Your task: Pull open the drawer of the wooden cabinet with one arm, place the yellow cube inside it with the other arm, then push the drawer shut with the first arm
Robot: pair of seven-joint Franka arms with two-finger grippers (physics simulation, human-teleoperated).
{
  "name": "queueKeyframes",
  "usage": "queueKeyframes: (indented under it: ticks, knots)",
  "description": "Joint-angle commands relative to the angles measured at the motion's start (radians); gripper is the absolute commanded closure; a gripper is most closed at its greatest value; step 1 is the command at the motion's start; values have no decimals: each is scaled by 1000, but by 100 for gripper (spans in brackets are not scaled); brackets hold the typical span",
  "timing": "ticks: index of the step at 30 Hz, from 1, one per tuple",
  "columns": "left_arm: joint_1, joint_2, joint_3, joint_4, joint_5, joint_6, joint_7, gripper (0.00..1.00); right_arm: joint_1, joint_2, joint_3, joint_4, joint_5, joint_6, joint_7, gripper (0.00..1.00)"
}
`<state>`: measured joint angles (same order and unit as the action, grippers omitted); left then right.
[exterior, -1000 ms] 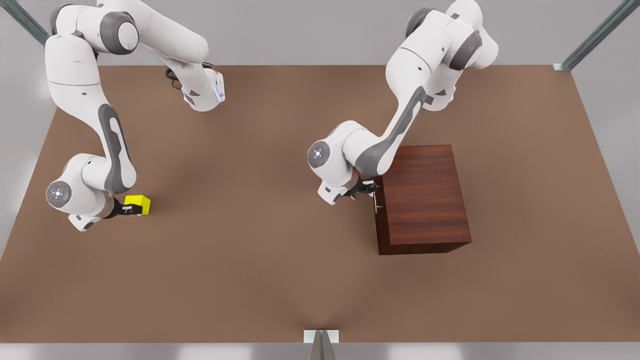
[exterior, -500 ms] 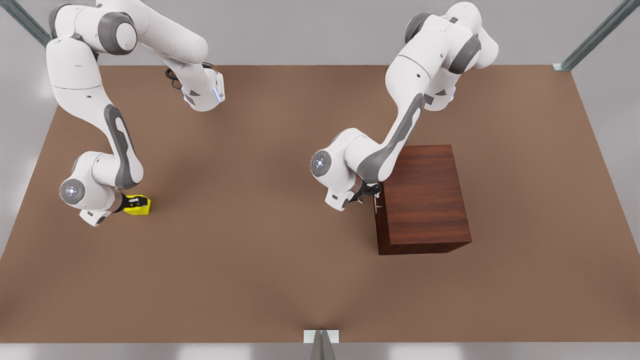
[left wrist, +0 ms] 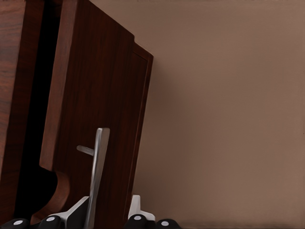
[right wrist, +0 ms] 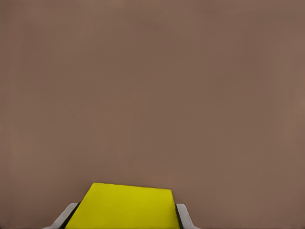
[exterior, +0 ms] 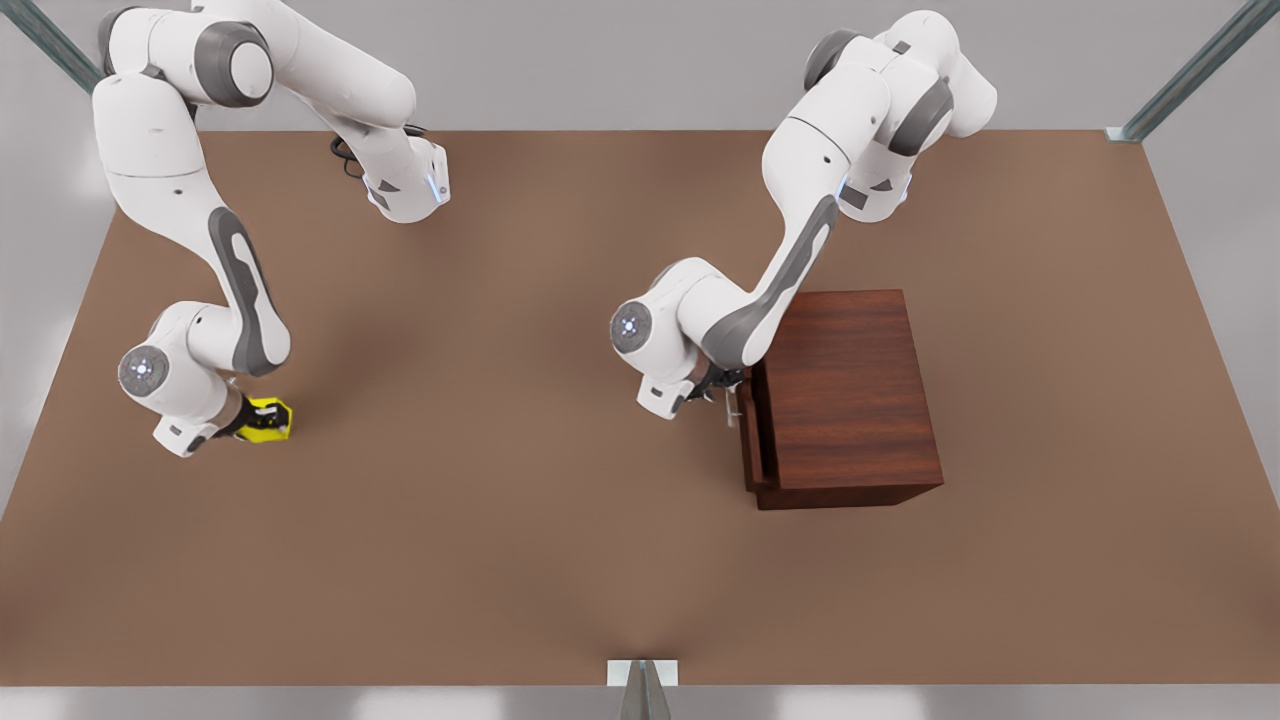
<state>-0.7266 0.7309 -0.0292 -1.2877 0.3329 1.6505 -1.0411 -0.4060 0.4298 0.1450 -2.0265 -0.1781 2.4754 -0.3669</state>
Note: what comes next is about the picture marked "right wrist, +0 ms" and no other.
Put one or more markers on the yellow box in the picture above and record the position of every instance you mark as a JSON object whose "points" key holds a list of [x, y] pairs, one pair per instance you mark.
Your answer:
{"points": [[124, 207]]}

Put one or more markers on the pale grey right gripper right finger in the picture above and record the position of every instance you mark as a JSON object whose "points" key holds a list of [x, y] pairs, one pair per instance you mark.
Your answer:
{"points": [[185, 215]]}

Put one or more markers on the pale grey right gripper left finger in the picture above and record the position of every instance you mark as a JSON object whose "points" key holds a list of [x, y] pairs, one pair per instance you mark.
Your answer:
{"points": [[64, 215]]}

